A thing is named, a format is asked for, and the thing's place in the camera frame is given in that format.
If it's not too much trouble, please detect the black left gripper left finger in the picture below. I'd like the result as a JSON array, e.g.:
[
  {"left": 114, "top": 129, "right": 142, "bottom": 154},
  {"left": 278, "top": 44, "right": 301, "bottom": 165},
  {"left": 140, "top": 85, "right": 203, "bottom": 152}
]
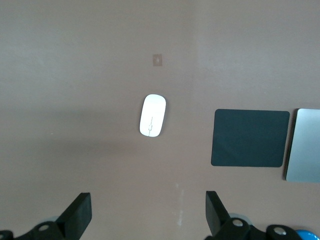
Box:
[{"left": 0, "top": 192, "right": 93, "bottom": 240}]

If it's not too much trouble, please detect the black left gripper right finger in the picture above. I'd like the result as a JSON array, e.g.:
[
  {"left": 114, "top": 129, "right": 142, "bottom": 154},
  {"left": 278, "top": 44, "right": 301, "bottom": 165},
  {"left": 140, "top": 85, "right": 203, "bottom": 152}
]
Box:
[{"left": 204, "top": 190, "right": 300, "bottom": 240}]

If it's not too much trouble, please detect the white computer mouse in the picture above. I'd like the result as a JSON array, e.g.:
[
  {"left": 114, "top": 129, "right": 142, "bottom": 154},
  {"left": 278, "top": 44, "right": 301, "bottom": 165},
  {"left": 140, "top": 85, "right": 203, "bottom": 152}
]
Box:
[{"left": 139, "top": 93, "right": 167, "bottom": 138}]

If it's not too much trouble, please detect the black mouse pad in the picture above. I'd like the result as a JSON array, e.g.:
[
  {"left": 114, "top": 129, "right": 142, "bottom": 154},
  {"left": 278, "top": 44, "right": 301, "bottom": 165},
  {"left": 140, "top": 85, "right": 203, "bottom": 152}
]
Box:
[{"left": 210, "top": 108, "right": 291, "bottom": 168}]

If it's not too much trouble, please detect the blue desk lamp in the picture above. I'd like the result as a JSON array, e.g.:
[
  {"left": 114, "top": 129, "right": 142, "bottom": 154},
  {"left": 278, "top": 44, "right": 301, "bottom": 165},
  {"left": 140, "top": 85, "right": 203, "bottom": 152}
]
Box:
[{"left": 294, "top": 230, "right": 320, "bottom": 240}]

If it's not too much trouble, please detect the silver laptop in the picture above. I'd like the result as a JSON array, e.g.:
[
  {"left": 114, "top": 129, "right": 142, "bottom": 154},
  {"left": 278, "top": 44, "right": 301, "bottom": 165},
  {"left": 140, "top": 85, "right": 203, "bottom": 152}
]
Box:
[{"left": 284, "top": 108, "right": 320, "bottom": 183}]

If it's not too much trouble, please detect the small brown tape patch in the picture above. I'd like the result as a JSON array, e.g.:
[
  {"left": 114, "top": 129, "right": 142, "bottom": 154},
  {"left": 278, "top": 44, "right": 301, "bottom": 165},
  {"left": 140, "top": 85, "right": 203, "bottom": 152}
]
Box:
[{"left": 152, "top": 53, "right": 163, "bottom": 67}]

